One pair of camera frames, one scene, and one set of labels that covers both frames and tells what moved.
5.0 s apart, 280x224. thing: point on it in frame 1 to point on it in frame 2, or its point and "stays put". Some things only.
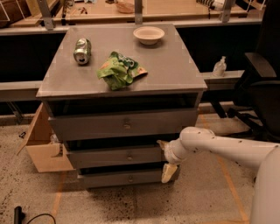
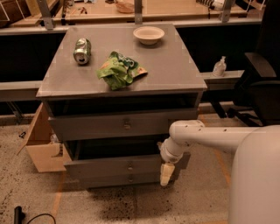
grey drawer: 116,158 to 140,164
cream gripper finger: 168,171 stays put
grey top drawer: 124,127 stays put
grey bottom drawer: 122,180 stays put
